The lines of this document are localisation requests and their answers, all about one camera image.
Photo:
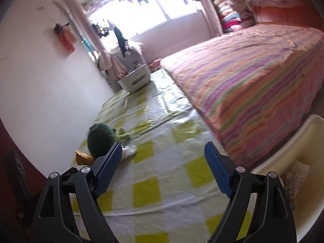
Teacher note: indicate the wooden bed headboard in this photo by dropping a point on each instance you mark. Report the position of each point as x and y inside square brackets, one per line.
[283, 10]

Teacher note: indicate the white storage box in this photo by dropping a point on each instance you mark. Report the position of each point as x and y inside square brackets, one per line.
[136, 78]

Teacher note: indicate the cream plastic bin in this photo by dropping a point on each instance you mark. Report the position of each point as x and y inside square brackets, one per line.
[303, 141]

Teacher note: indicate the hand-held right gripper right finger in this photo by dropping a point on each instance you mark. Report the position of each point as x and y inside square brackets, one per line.
[219, 172]

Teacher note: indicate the white crumpled tissue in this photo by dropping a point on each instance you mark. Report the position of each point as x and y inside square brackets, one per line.
[129, 151]

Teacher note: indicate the green plush toy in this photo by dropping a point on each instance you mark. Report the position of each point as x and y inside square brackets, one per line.
[100, 139]

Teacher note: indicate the orange bag on wall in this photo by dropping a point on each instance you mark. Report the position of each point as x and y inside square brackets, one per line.
[65, 38]

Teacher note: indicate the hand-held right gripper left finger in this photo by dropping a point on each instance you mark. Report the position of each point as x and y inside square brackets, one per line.
[106, 172]

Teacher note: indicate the dark wooden door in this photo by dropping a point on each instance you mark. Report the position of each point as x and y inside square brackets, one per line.
[10, 207]

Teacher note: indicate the beige hanging cloth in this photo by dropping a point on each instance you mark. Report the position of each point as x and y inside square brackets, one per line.
[111, 64]

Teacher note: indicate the crumpled paper in bin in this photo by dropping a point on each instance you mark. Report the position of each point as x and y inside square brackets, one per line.
[297, 179]

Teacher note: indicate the pink window curtain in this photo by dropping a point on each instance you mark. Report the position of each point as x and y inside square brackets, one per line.
[86, 33]
[211, 17]

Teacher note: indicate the stack of folded blankets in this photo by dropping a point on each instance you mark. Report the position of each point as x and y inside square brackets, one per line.
[231, 10]

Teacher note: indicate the dark hanging garment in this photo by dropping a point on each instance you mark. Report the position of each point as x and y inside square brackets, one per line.
[120, 40]

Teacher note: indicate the bed with striped bedspread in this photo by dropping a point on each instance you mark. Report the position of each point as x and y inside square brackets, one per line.
[253, 81]

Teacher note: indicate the green checkered plastic tablecloth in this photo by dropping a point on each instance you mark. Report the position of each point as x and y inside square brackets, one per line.
[164, 182]

